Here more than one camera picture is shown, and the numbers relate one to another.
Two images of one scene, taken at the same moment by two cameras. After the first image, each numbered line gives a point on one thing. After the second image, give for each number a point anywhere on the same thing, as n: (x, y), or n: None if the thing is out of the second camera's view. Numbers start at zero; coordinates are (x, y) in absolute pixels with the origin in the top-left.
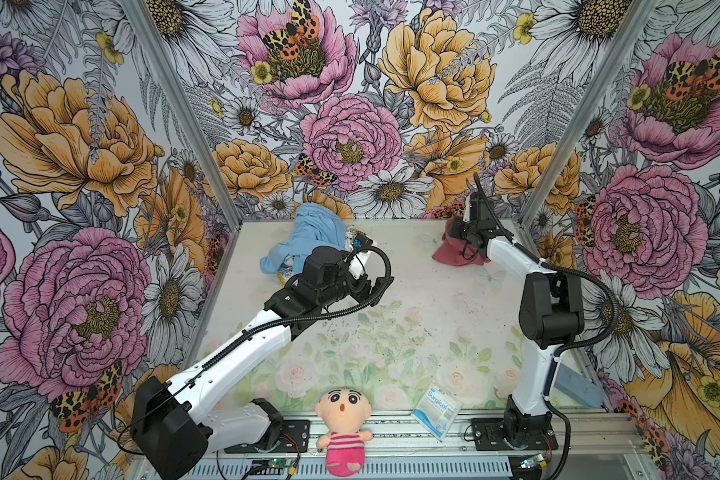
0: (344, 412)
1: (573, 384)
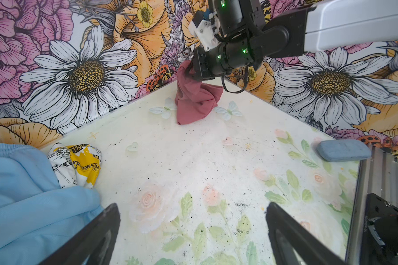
0: None
1: (335, 150)
